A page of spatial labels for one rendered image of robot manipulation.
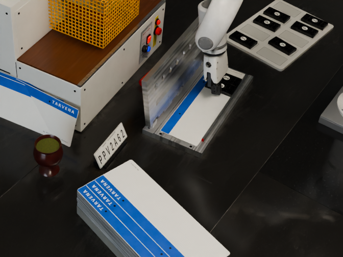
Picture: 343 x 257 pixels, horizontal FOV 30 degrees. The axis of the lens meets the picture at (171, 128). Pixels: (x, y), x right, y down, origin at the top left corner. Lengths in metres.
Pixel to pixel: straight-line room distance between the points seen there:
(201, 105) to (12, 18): 0.67
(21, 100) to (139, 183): 0.50
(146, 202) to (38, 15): 0.68
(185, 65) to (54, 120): 0.48
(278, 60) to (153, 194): 0.88
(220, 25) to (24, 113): 0.66
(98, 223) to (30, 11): 0.67
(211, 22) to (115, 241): 0.69
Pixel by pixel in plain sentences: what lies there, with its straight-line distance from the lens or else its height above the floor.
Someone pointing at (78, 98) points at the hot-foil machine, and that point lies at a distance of 1.92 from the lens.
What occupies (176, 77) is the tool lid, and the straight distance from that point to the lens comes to 2.11.
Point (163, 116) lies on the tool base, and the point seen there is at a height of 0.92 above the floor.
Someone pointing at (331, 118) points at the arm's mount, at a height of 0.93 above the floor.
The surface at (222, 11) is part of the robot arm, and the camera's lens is 1.89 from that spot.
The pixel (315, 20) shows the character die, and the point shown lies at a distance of 2.64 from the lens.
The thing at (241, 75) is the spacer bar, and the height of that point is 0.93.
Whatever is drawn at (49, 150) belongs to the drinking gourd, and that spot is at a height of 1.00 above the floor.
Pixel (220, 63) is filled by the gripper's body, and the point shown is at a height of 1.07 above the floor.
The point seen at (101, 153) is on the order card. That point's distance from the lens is 1.90.
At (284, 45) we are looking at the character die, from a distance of 2.46.
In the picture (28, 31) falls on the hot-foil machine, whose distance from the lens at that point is 2.00.
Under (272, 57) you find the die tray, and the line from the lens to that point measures 2.41.
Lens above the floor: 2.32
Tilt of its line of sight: 44 degrees down
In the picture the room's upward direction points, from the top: 8 degrees clockwise
